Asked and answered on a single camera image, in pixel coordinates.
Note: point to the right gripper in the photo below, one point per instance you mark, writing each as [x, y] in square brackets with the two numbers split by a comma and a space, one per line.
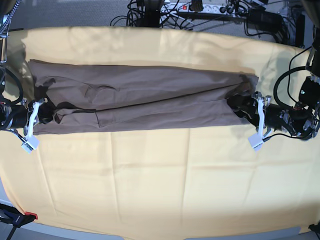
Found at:
[47, 113]

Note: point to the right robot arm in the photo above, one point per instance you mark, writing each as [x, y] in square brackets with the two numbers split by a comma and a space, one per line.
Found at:
[7, 11]

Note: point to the black upright panel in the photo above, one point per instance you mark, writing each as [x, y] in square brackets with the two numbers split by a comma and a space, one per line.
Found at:
[300, 31]

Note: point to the yellow tablecloth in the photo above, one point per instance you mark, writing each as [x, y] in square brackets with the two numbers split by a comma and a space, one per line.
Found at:
[169, 184]

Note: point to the black table post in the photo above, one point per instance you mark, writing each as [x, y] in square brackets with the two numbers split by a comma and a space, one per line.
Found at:
[152, 13]

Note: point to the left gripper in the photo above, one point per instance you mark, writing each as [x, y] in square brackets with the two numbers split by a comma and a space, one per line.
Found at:
[245, 107]

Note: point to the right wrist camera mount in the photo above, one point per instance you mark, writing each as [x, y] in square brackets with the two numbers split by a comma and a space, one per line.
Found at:
[30, 142]

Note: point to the black power adapter box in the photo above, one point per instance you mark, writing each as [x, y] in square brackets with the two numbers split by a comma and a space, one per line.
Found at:
[263, 17]

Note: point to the brown T-shirt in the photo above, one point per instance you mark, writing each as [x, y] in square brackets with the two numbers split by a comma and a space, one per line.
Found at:
[115, 98]

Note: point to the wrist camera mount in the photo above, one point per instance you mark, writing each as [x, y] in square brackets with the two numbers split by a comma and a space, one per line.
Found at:
[256, 140]
[30, 142]

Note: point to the black clamp with red tip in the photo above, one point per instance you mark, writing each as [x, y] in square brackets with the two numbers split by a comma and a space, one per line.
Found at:
[12, 216]

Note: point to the white power strip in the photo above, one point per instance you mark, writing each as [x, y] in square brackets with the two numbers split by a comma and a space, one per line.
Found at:
[207, 9]

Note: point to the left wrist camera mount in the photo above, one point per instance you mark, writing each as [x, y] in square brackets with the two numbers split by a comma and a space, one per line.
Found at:
[256, 140]

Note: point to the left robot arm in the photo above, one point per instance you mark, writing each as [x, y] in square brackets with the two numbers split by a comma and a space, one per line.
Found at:
[301, 121]

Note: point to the black clamp right corner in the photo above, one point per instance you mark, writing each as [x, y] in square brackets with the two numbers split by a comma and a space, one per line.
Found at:
[315, 228]

